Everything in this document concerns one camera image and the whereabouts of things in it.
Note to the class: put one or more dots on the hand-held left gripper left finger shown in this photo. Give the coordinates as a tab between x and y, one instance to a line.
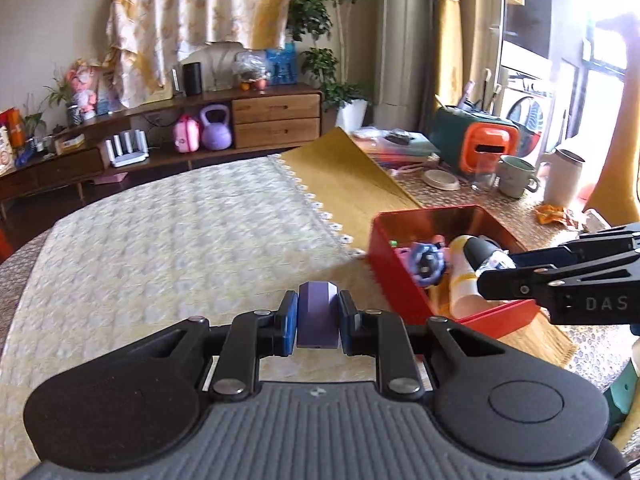
288	325

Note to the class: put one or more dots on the pink toy suitcase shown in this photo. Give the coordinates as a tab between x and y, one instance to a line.
186	135

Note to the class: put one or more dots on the floral cloth cover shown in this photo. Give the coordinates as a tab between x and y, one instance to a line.
200	5

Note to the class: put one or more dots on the purple kettlebell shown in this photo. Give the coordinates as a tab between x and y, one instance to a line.
216	132

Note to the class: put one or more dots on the small potted plant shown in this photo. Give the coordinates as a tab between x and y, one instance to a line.
55	97

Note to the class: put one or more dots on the purple hexagonal block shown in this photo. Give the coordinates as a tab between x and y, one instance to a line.
317	315

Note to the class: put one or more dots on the yellow chair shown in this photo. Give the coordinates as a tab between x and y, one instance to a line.
612	185

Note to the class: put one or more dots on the clear drinking glass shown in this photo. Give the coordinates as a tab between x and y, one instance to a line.
484	177

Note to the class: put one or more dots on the black speaker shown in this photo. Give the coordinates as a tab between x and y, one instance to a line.
192	79

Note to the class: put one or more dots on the white bottle yellow label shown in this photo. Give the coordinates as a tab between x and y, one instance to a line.
465	290

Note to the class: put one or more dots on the pink plastic item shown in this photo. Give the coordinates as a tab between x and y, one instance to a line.
401	254

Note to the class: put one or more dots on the small white blue toy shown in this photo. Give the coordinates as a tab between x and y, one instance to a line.
500	261

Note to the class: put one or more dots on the wooden television stand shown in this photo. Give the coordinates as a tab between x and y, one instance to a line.
275	110

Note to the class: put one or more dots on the white insulated cup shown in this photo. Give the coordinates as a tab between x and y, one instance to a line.
562	180

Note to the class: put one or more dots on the pink pen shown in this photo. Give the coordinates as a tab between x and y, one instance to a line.
468	94

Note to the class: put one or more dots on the pink doll bouquet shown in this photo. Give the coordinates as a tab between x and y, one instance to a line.
85	85

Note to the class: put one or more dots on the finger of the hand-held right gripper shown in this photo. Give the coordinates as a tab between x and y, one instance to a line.
505	285
480	250

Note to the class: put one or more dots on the white router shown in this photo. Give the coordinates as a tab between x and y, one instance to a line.
127	155

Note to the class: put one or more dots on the small glass jar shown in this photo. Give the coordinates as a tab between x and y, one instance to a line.
596	220

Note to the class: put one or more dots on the orange snack wrapper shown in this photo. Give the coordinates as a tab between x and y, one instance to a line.
555	216

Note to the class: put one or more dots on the pink flat box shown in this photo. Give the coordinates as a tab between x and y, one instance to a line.
111	178

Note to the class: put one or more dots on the small cardboard box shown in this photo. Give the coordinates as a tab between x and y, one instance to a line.
73	145

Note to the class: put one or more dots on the potted green tree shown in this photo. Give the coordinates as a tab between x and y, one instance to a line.
310	15

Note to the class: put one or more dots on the red tin box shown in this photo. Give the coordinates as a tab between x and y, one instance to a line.
395	280

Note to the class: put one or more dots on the clear bag of fruit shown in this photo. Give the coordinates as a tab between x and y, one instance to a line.
251	70

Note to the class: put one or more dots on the purple spiky toy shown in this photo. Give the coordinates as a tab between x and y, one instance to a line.
425	262

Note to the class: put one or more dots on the cream quilted table mat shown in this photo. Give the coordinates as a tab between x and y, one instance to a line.
150	260

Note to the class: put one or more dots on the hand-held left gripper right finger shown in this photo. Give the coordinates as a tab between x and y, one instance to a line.
347	325

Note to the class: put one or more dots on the washing machine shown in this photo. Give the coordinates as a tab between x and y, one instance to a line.
525	110

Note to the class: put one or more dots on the white standing air conditioner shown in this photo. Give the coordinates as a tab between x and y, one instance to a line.
405	35

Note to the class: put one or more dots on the orange red gift bag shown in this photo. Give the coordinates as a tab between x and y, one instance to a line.
14	127

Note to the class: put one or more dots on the white round lid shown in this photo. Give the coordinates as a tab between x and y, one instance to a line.
441	180

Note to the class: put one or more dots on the green orange desktop organizer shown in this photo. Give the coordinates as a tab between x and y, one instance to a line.
487	147

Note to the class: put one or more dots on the cereal box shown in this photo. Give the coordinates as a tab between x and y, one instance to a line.
5	150

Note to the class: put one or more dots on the yellow curtain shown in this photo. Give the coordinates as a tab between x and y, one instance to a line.
450	35

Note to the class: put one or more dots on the stack of books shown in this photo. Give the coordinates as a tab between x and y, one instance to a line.
400	150

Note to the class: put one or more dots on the pale green mug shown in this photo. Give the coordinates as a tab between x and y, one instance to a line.
512	177

